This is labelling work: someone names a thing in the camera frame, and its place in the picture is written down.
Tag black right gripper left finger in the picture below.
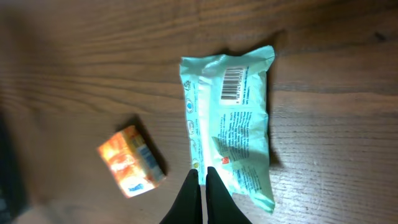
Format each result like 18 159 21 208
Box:
160 169 203 224

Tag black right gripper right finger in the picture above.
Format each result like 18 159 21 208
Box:
206 167 251 224

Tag orange tissue pack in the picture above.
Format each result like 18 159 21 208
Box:
97 126 165 198

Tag teal wipes packet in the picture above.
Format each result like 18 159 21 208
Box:
180 45 275 213

